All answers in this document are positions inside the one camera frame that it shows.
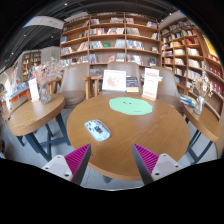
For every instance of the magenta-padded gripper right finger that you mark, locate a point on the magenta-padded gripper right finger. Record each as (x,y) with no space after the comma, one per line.
(163,165)

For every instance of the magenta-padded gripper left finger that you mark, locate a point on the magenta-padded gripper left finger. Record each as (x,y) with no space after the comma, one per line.
(58,166)

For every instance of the transparent blue computer mouse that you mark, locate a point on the transparent blue computer mouse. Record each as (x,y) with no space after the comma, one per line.
(97,130)

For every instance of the green blob-shaped mouse pad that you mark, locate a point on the green blob-shaped mouse pad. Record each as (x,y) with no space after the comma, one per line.
(130,106)

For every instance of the round wooden side table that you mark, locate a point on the round wooden side table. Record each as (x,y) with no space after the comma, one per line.
(33,115)
(13,108)
(205,121)

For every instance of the stack of blue books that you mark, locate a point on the stack of blue books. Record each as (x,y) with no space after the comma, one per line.
(187,100)

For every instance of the glass vase with pale flowers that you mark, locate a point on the glass vase with pale flowers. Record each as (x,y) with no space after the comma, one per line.
(199,103)

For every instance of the glass vase with pink flowers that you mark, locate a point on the glass vase with pink flowers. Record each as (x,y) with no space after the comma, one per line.
(45,93)

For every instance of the beige padded wooden armchair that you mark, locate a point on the beige padded wooden armchair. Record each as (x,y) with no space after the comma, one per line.
(73,83)
(123,66)
(55,83)
(168,86)

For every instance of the small white table sign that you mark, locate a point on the small white table sign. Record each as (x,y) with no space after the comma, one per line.
(34,89)

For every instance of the white table sign red print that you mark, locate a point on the white table sign red print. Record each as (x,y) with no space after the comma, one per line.
(150,83)

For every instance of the dark cover book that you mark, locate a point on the dark cover book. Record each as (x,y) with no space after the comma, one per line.
(132,84)

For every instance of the white framed red drawing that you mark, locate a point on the white framed red drawing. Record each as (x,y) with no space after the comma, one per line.
(114,80)

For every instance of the small distant wooden bookshelf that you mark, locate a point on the small distant wooden bookshelf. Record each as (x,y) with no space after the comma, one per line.
(30,63)

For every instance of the tall angled wooden bookshelf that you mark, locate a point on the tall angled wooden bookshelf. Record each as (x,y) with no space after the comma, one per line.
(193,53)

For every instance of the wide wooden bookshelf with books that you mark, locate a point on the wide wooden bookshelf with books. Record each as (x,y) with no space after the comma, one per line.
(110,40)

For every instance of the white hanging ceiling sign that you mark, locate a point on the white hanging ceiling sign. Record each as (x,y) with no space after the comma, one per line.
(43,22)

